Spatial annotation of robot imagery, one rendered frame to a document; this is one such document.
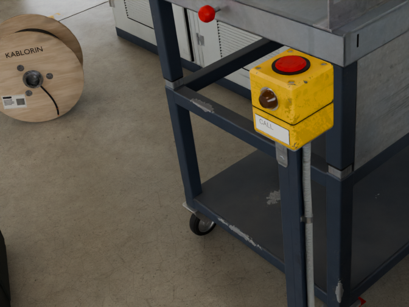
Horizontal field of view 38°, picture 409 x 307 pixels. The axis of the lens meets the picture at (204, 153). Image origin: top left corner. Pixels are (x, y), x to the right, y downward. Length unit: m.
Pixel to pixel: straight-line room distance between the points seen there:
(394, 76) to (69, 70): 1.57
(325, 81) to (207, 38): 1.73
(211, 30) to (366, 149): 1.36
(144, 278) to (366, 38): 1.02
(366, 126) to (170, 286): 0.81
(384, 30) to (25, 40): 1.64
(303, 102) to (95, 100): 1.95
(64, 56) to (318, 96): 1.77
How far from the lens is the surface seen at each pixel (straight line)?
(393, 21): 1.08
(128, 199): 2.05
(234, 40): 2.36
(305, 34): 1.05
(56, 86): 2.52
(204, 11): 1.17
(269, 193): 1.71
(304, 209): 0.93
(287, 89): 0.75
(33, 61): 2.47
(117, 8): 3.06
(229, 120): 1.38
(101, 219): 2.00
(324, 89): 0.80
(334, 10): 1.00
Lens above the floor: 1.28
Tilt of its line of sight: 36 degrees down
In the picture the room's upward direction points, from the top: 9 degrees counter-clockwise
